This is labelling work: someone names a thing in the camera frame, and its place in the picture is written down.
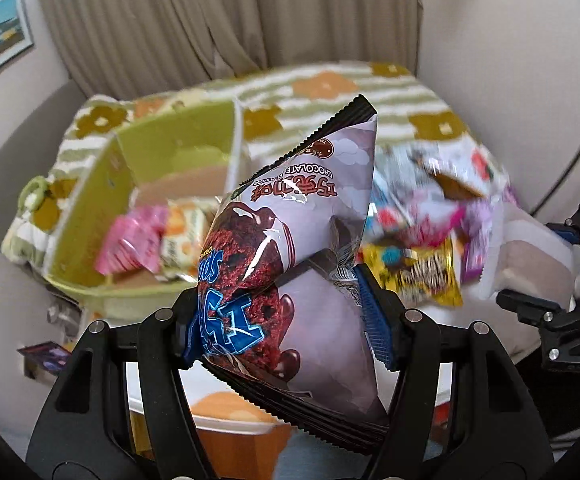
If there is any beige curtain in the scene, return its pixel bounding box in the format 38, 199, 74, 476
35, 0, 425, 101

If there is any pink snack packet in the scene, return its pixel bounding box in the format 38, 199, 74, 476
95, 205, 168, 276

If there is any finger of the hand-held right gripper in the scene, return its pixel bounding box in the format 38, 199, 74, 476
496, 287, 580, 376
544, 203, 580, 261

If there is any white persimmon print cloth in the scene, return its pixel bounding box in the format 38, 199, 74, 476
125, 205, 575, 461

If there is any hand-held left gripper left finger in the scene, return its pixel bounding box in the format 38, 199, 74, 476
25, 287, 211, 480

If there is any chocolate snack bag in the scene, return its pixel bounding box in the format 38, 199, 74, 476
185, 94, 391, 456

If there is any floral striped blanket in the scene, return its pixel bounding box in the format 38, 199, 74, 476
0, 62, 475, 271

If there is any pile of snack packets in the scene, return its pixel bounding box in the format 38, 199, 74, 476
362, 140, 520, 308

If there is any orange white snack packet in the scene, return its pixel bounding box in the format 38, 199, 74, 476
160, 200, 221, 281

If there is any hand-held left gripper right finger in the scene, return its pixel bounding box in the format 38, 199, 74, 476
355, 262, 555, 480

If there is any small dark card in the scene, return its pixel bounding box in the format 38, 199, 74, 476
17, 342, 73, 381

